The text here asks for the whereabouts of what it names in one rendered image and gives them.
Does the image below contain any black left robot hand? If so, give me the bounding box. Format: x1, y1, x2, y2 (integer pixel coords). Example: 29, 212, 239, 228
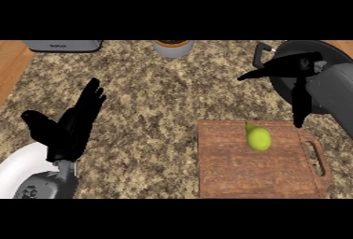
20, 77, 108, 163

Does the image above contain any grey toaster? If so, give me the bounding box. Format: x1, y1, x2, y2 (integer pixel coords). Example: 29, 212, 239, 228
20, 40, 103, 53

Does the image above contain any grey plant pot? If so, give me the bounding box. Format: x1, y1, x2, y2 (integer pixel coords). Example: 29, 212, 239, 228
152, 40, 196, 59

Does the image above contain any white plate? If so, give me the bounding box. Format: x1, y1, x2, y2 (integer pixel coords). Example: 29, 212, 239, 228
0, 141, 60, 200

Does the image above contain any green pear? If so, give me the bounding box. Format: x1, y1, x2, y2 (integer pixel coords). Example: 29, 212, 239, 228
243, 122, 273, 152

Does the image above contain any brown wooden cutting board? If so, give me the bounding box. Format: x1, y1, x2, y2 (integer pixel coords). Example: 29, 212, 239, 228
198, 119, 334, 200

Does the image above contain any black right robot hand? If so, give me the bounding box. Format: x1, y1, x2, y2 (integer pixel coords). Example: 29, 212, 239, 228
236, 51, 325, 129

